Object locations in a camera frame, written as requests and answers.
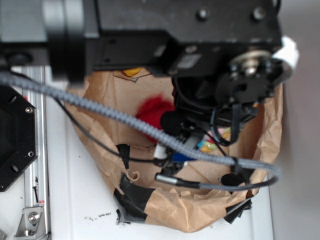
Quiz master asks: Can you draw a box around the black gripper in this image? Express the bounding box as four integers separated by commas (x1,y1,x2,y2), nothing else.
160,50,283,147

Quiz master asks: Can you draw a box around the red paper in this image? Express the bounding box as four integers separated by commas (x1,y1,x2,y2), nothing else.
135,94,175,130

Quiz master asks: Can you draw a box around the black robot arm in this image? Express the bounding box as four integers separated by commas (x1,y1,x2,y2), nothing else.
0,0,285,143

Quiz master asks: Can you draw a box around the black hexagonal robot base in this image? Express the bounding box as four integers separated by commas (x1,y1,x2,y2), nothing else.
0,85,37,193

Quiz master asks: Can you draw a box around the pink plush bunny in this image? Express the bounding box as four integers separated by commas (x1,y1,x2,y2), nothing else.
218,128,226,135

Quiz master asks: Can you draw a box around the blue rubber ball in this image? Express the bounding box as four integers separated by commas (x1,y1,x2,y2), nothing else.
171,152,196,163

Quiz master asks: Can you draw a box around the brown paper bag bin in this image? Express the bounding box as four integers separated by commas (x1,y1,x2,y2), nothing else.
66,69,284,233

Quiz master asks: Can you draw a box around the yellow rubber duck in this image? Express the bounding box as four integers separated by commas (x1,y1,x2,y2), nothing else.
123,67,142,77

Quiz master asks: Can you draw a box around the multicolour rope ring toy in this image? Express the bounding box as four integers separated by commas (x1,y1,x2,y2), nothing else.
197,127,231,153

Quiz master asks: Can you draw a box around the grey braided cable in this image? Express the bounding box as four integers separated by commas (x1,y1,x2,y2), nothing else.
0,72,282,192

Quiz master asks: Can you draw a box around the thin black cable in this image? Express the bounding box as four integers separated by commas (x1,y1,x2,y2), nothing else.
53,97,166,163

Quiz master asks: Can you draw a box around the aluminium extrusion rail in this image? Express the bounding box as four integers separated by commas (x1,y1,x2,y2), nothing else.
20,66,52,240

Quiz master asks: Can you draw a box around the metal corner bracket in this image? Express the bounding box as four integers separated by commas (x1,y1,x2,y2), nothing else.
14,206,46,240

